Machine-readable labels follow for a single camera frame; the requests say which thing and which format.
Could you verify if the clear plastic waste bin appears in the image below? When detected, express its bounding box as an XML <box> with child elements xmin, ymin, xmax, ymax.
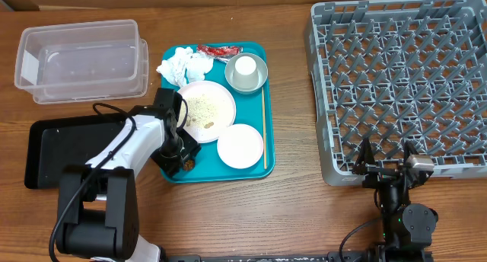
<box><xmin>14</xmin><ymin>20</ymin><xmax>149</xmax><ymax>104</ymax></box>

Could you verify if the white napkin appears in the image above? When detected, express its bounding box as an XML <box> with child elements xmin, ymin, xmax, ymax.
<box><xmin>186</xmin><ymin>53</ymin><xmax>214</xmax><ymax>83</ymax></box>
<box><xmin>156</xmin><ymin>46</ymin><xmax>193</xmax><ymax>87</ymax></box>

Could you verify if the grey bowl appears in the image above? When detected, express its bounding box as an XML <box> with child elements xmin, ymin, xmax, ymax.
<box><xmin>224</xmin><ymin>53</ymin><xmax>268</xmax><ymax>94</ymax></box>

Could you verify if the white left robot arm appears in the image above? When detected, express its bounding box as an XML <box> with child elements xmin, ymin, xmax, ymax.
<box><xmin>49</xmin><ymin>88</ymin><xmax>201</xmax><ymax>261</ymax></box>

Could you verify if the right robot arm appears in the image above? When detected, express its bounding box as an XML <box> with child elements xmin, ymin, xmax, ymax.
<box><xmin>351</xmin><ymin>138</ymin><xmax>438</xmax><ymax>261</ymax></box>

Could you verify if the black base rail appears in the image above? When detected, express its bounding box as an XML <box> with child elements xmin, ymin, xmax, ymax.
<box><xmin>167</xmin><ymin>251</ymin><xmax>381</xmax><ymax>262</ymax></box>

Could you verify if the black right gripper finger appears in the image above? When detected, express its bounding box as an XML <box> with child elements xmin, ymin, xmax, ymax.
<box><xmin>352</xmin><ymin>138</ymin><xmax>376</xmax><ymax>174</ymax></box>
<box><xmin>403</xmin><ymin>141</ymin><xmax>418</xmax><ymax>167</ymax></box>

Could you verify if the large white plate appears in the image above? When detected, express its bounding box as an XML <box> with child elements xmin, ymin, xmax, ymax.
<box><xmin>177</xmin><ymin>81</ymin><xmax>237</xmax><ymax>143</ymax></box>

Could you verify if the white paper cup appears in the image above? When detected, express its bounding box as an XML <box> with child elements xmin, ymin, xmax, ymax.
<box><xmin>233</xmin><ymin>56</ymin><xmax>259</xmax><ymax>91</ymax></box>

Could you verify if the wooden chopstick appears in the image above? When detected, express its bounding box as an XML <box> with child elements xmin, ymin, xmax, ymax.
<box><xmin>261</xmin><ymin>87</ymin><xmax>267</xmax><ymax>170</ymax></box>

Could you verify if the black food waste tray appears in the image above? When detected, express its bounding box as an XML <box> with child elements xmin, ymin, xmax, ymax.
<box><xmin>24</xmin><ymin>113</ymin><xmax>126</xmax><ymax>189</ymax></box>

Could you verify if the teal serving tray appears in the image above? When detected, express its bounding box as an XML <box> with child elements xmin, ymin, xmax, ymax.
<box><xmin>161</xmin><ymin>42</ymin><xmax>275</xmax><ymax>183</ymax></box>

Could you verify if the red foil wrapper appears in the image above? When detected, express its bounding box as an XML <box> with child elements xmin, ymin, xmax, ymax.
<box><xmin>197</xmin><ymin>45</ymin><xmax>243</xmax><ymax>62</ymax></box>

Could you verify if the grey dishwasher rack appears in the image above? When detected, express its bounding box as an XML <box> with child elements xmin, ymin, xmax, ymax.
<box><xmin>304</xmin><ymin>0</ymin><xmax>486</xmax><ymax>186</ymax></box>

